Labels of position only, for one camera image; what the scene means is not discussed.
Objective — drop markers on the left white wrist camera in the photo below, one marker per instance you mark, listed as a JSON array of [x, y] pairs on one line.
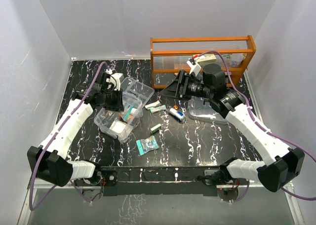
[[114, 81]]

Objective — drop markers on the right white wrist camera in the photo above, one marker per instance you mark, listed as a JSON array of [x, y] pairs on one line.
[[195, 68]]

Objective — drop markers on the teal tape packet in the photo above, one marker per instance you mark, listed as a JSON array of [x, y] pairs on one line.
[[129, 110]]

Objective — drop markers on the beige medicine box on shelf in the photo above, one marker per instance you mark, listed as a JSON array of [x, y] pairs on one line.
[[206, 59]]

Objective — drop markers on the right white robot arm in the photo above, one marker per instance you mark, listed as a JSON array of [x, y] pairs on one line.
[[279, 165]]

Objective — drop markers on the white blue cylinder bottle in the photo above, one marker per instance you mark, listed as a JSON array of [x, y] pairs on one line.
[[178, 115]]

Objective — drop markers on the white green sachet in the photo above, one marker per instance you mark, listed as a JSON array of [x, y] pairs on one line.
[[152, 105]]

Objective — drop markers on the small green medicine box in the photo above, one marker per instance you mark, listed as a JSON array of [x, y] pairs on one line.
[[155, 128]]

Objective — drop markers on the brown medicine bottle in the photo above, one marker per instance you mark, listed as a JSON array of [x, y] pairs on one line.
[[125, 118]]

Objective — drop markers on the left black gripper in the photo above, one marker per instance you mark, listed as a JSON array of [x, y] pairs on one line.
[[118, 106]]

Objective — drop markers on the teal packet near front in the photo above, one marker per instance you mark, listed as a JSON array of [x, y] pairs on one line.
[[146, 145]]

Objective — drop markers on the white teal sachet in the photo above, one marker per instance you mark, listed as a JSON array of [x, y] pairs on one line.
[[158, 109]]

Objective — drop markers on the orange wooden shelf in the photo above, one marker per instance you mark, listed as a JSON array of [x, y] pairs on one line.
[[170, 55]]

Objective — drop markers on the clear plastic tray insert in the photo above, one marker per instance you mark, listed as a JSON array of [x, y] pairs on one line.
[[137, 89]]

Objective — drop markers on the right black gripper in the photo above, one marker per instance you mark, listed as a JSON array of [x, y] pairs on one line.
[[178, 88]]

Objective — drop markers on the clear kit lid black handle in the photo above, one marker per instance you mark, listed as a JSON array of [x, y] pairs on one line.
[[200, 109]]

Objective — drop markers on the white blue gauze packet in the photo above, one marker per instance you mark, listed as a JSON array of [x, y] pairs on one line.
[[117, 126]]

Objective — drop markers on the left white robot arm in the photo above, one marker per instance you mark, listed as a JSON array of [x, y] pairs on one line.
[[48, 160]]

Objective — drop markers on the clear plastic medicine kit box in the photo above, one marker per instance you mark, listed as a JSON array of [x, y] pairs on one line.
[[105, 118]]

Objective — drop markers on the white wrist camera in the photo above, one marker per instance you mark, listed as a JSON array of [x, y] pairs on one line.
[[114, 81], [195, 68]]

